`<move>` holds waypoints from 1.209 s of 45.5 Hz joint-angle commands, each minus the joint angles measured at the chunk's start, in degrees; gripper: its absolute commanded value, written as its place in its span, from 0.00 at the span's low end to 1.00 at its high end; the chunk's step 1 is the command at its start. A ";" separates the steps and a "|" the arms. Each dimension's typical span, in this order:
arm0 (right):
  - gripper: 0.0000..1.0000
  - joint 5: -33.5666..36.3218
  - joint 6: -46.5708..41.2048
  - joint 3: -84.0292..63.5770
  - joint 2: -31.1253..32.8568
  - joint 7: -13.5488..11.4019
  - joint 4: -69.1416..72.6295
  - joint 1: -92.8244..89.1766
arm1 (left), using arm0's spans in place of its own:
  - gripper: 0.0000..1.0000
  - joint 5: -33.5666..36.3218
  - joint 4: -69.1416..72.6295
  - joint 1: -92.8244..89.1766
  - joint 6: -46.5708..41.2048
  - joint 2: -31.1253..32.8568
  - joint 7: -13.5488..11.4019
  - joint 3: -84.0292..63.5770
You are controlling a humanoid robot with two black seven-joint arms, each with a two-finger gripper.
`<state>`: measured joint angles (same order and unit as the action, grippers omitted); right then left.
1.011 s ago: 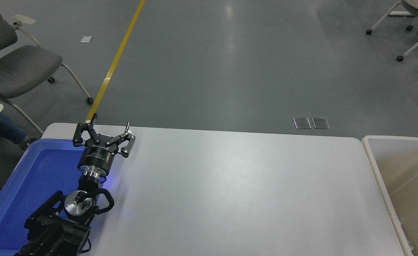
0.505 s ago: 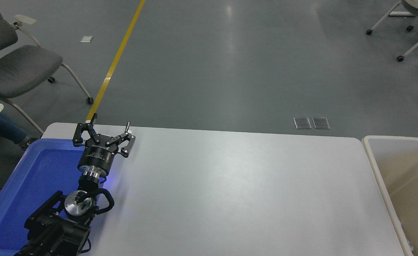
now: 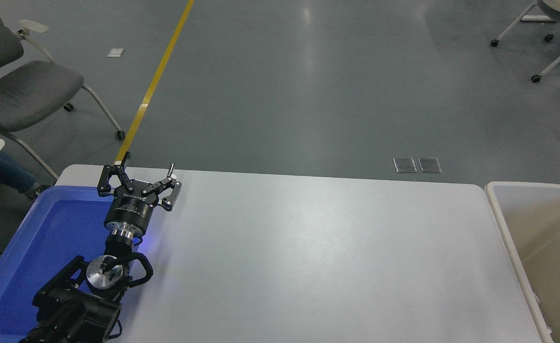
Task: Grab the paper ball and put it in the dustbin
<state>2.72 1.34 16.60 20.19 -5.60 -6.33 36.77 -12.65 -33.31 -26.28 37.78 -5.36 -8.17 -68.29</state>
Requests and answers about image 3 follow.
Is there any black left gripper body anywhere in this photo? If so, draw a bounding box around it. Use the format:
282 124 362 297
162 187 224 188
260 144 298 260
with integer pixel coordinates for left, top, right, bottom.
103 178 160 235

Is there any blue plastic tray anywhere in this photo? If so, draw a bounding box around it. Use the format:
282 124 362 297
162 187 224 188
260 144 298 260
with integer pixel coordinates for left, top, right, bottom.
0 185 140 343

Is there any person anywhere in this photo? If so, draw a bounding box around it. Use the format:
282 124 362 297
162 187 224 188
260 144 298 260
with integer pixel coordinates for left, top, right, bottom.
0 150 52 203

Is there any grey padded chair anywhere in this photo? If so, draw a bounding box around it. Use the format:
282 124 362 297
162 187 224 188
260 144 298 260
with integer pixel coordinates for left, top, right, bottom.
0 0 126 180

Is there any silver floor plate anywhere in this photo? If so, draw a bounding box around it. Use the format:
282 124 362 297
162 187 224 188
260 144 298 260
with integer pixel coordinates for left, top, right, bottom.
418 157 443 173
393 157 418 173

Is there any large pale bin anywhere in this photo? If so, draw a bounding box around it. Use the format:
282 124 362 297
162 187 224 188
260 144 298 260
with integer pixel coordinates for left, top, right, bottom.
484 181 560 343

